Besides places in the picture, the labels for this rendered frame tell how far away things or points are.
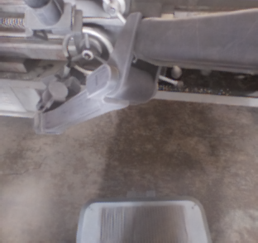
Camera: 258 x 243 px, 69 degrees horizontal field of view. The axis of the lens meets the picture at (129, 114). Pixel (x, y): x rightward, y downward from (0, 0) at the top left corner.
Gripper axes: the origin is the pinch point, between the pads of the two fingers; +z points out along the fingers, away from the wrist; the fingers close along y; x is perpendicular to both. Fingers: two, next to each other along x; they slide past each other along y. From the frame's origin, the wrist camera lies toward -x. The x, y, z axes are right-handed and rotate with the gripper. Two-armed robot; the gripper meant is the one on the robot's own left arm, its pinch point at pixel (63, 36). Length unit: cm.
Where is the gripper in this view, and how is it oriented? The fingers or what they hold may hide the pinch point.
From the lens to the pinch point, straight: 60.1
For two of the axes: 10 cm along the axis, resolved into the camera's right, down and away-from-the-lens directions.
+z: 0.1, 1.5, 9.9
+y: -10.0, 0.3, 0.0
